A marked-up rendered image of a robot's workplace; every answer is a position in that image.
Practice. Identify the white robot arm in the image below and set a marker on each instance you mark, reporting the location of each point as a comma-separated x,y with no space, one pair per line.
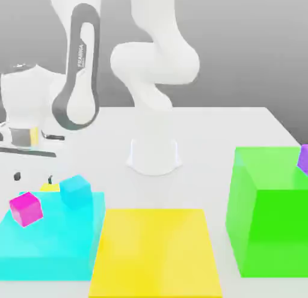
154,62

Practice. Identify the small yellow cube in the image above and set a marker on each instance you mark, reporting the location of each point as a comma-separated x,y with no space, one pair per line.
49,187

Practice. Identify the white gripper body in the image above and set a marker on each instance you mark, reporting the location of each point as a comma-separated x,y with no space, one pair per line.
28,162

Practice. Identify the small cyan cube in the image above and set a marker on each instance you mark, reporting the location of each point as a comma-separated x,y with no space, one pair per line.
75,192

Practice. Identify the large green box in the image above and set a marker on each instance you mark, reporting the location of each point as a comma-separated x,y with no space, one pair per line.
272,221

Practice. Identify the large cyan box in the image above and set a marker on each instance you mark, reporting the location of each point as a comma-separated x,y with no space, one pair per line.
53,242

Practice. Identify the small purple cube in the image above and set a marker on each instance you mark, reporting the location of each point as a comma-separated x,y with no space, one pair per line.
303,159

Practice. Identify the small magenta cube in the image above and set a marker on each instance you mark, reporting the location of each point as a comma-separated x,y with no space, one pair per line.
26,210

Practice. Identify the large yellow box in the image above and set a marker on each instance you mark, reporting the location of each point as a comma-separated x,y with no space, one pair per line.
155,252

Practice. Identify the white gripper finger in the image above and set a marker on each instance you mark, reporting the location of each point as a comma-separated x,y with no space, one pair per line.
49,179
16,176

